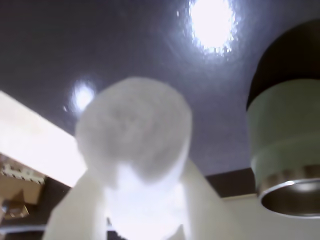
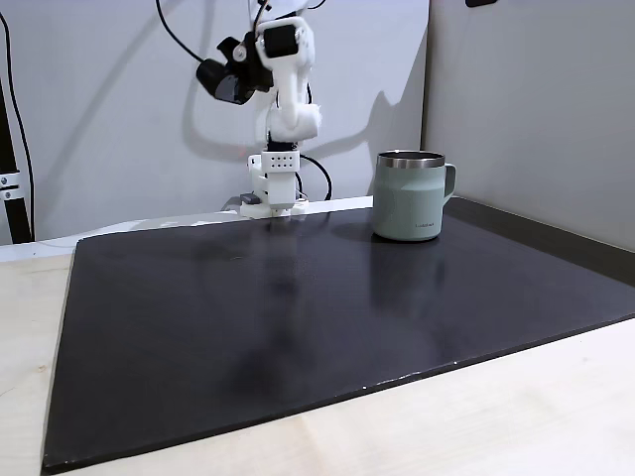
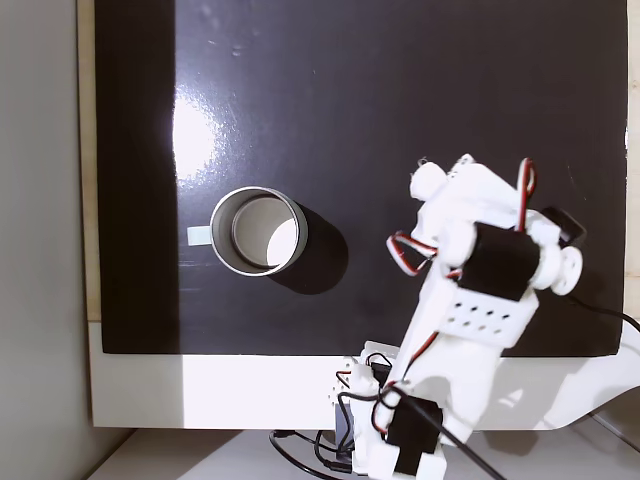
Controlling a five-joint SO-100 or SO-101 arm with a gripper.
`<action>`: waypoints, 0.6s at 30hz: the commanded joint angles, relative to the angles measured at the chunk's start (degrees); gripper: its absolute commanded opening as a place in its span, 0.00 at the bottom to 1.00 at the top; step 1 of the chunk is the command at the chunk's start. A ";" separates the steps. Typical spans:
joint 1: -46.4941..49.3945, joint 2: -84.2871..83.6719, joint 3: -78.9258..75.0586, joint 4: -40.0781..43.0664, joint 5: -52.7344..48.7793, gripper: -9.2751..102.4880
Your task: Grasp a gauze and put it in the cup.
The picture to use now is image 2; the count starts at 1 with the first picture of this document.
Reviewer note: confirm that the grey table clamp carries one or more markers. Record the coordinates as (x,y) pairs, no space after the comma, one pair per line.
(249,198)

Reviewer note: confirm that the pale green steel mug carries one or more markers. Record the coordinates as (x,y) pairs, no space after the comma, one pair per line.
(409,198)

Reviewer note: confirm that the black table mat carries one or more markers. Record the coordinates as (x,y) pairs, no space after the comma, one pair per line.
(297,307)

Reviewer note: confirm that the black stand pole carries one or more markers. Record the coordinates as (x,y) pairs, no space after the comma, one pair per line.
(10,163)

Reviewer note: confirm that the black oval camera box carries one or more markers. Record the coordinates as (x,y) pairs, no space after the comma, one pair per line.
(220,82)

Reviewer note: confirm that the black wall fixture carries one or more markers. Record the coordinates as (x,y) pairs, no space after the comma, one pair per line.
(480,2)

